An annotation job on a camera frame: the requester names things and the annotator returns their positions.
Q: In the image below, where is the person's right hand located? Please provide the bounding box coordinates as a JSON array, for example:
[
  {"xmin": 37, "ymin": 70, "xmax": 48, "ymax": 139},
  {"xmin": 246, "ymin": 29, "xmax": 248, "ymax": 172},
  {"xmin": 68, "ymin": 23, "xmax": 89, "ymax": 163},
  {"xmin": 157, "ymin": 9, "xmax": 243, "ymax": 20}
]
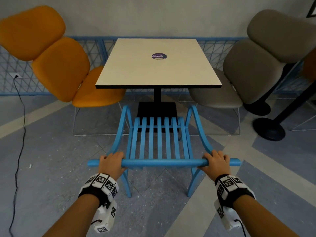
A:
[{"xmin": 197, "ymin": 150, "xmax": 231, "ymax": 182}]

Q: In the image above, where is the person's left hand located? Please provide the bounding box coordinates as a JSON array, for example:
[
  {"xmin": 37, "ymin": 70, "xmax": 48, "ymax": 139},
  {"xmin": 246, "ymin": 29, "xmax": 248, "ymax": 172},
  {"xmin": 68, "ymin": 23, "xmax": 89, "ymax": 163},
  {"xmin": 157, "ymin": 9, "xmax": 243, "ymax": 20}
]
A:
[{"xmin": 98, "ymin": 152, "xmax": 128, "ymax": 181}]

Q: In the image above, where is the blue slatted wooden chair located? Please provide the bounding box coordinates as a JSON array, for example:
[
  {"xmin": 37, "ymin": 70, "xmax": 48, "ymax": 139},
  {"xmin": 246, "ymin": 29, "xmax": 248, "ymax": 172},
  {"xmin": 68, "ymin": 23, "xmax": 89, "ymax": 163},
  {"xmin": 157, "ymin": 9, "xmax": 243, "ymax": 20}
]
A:
[{"xmin": 87, "ymin": 105, "xmax": 242, "ymax": 198}]

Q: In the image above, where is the person's left forearm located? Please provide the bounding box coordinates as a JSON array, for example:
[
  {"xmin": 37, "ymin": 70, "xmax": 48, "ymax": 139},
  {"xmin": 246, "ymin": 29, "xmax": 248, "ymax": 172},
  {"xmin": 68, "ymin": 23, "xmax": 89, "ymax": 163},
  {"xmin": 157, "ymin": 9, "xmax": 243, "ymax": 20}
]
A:
[{"xmin": 42, "ymin": 194, "xmax": 101, "ymax": 237}]

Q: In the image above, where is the person's right forearm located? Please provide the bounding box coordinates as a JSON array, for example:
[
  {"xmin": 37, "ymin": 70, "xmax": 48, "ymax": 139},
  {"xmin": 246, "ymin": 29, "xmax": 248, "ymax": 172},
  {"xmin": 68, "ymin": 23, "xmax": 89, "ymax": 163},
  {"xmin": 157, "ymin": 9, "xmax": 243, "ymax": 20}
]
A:
[{"xmin": 232, "ymin": 194, "xmax": 301, "ymax": 237}]

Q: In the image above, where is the orange cushioned chair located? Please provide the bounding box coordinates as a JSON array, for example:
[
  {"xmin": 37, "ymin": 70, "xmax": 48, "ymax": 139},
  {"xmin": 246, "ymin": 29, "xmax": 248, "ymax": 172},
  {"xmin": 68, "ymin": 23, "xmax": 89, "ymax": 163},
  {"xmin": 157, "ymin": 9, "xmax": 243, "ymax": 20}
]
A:
[{"xmin": 0, "ymin": 5, "xmax": 130, "ymax": 136}]

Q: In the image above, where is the grey cushioned chair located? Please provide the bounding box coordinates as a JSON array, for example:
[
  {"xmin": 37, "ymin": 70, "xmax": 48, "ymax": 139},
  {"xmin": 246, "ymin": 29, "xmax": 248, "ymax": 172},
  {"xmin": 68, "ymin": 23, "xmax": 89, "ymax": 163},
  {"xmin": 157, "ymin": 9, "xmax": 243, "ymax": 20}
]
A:
[{"xmin": 189, "ymin": 9, "xmax": 316, "ymax": 136}]

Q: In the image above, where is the orange chair cushion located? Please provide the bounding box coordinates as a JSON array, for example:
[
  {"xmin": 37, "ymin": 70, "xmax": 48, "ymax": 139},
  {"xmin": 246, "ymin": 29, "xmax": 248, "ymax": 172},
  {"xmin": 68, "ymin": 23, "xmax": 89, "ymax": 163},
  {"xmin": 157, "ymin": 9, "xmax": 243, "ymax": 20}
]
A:
[{"xmin": 302, "ymin": 48, "xmax": 316, "ymax": 82}]

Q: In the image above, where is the black power cable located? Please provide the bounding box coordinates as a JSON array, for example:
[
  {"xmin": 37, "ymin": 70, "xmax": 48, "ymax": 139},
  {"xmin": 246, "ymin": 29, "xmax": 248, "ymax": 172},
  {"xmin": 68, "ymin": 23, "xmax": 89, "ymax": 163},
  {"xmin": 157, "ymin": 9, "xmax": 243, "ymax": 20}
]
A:
[{"xmin": 8, "ymin": 75, "xmax": 26, "ymax": 237}]

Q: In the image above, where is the white table with black pedestal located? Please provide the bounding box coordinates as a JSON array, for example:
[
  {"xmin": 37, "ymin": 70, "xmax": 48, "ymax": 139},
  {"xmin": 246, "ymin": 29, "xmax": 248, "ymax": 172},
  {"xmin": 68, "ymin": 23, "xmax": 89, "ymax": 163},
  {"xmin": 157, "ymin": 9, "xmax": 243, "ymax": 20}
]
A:
[{"xmin": 95, "ymin": 38, "xmax": 222, "ymax": 133}]

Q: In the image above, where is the black picture frame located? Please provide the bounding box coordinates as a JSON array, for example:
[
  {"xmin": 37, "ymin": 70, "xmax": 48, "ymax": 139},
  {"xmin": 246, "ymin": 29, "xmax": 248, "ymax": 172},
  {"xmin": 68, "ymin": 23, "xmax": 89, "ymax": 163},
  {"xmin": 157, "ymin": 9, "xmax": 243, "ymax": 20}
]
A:
[{"xmin": 306, "ymin": 0, "xmax": 316, "ymax": 18}]

